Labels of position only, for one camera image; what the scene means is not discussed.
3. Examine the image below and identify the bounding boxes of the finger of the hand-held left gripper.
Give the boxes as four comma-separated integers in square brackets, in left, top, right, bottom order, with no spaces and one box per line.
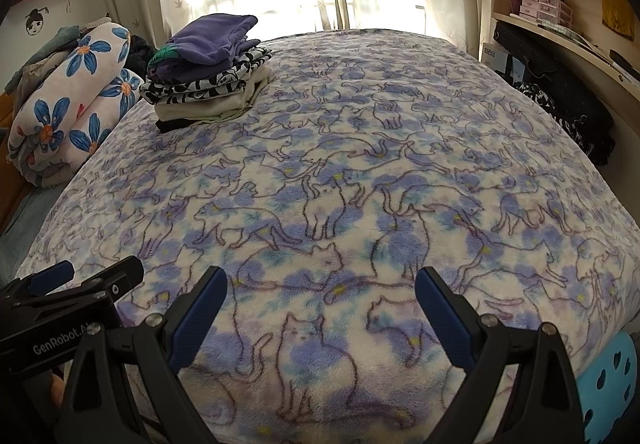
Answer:
[0,260,76,297]
[70,255,145,310]

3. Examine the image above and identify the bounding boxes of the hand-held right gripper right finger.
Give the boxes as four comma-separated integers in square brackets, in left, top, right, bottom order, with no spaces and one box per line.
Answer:
[414,266,586,444]

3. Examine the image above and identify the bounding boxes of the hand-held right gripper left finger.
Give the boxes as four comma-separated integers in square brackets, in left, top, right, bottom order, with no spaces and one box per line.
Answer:
[52,265,228,444]

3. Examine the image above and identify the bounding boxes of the purple hoodie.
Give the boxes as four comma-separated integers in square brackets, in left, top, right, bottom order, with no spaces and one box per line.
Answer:
[146,13,263,85]

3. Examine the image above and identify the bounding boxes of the dark clothes pile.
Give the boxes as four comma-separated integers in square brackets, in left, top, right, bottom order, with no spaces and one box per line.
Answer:
[127,34,163,70]

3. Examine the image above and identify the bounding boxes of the grey bed sheet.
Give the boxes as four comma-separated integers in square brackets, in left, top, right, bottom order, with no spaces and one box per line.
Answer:
[0,184,68,275]

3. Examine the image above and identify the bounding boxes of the cat print blanket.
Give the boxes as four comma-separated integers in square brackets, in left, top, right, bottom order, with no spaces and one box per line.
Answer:
[15,28,640,444]

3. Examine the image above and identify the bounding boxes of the blue stool with heart holes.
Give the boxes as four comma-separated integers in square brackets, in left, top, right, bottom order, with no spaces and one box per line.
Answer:
[575,331,640,444]

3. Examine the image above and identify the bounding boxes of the cream folded garment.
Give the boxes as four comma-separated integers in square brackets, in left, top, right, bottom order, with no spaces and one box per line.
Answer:
[154,76,271,122]

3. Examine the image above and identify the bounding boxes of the pale green folded garment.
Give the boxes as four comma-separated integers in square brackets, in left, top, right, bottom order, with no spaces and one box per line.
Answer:
[197,109,253,125]

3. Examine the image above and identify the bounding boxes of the black white patterned garment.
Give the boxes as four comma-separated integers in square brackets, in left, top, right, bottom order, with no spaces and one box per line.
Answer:
[139,46,275,105]

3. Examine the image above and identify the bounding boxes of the grey folded garment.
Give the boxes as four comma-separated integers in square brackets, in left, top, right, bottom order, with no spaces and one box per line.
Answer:
[4,25,83,97]

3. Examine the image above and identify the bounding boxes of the white cardboard box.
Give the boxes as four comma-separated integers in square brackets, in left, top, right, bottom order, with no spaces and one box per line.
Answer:
[481,42,512,75]

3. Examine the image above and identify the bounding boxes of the pink drawer boxes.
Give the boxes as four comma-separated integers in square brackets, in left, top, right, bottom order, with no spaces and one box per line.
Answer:
[517,0,573,27]

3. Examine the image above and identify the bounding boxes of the face wall sticker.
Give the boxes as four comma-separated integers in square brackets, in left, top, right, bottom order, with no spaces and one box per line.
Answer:
[25,6,51,37]

